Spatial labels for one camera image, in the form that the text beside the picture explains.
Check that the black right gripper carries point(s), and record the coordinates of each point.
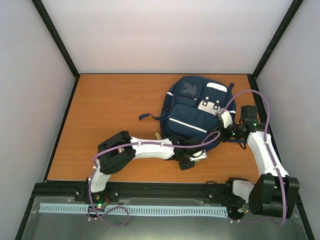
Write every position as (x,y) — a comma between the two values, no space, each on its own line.
(225,137)

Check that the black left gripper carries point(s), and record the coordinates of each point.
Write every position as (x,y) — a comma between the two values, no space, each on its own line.
(185,167)

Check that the navy blue student backpack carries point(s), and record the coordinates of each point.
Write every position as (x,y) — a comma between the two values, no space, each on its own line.
(190,106)

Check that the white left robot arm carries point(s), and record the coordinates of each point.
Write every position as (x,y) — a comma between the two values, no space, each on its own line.
(114,154)

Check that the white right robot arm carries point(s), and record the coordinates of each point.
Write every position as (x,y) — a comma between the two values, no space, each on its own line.
(275,192)

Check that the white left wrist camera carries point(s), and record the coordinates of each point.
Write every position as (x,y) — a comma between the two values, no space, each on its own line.
(200,155)

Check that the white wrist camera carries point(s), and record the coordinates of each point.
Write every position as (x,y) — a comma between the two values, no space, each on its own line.
(200,155)
(225,117)

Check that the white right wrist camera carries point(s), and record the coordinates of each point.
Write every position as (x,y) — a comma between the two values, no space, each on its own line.
(225,117)

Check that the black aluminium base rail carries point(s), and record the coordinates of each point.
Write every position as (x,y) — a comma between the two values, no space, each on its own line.
(212,193)

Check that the light blue slotted cable duct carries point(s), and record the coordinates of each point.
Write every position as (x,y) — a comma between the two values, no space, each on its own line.
(135,210)

